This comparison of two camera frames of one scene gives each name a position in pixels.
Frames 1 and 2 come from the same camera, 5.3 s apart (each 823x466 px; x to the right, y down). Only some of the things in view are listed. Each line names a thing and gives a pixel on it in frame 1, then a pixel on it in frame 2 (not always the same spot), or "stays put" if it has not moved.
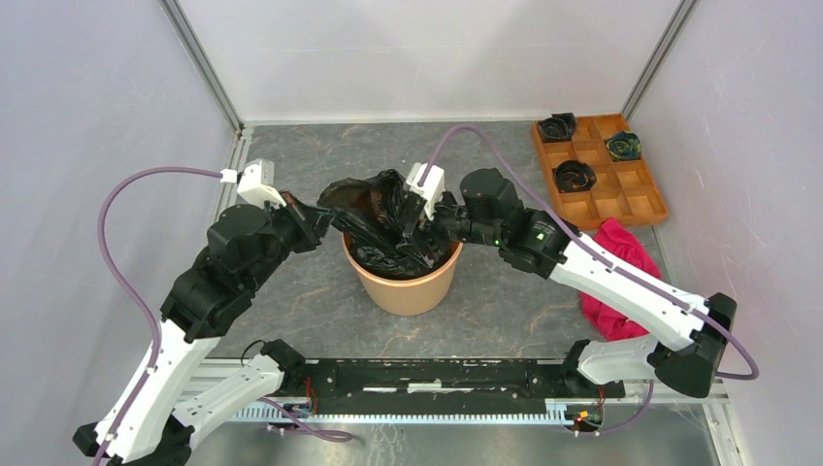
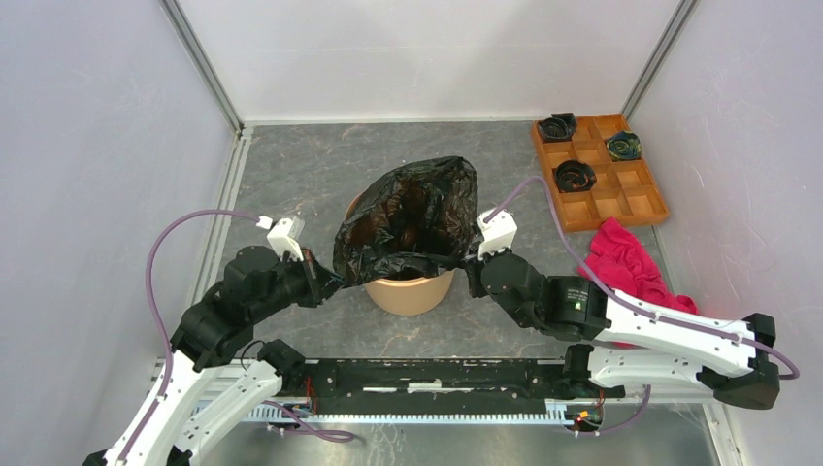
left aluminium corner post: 202,60 stays put
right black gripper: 422,228 to 473,264
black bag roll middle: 574,176 stays put
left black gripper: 312,220 to 321,282
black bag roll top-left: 559,127 stays put
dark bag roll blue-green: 624,146 stays put
